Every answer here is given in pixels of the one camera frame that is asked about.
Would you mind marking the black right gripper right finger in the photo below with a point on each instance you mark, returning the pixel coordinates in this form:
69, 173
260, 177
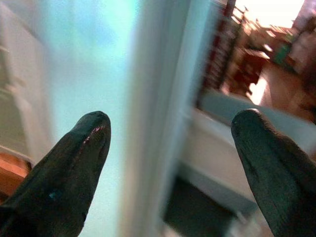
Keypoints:
279, 185

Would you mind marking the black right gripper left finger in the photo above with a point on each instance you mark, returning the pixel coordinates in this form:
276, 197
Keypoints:
61, 185

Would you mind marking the brown wooden fridge stand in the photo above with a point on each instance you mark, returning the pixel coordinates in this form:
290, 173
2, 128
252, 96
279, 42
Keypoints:
12, 172

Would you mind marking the white fridge with stickers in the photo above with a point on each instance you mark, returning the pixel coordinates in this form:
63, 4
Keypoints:
148, 74

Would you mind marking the white plastic chair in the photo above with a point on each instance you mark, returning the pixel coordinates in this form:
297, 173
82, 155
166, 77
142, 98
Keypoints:
209, 153

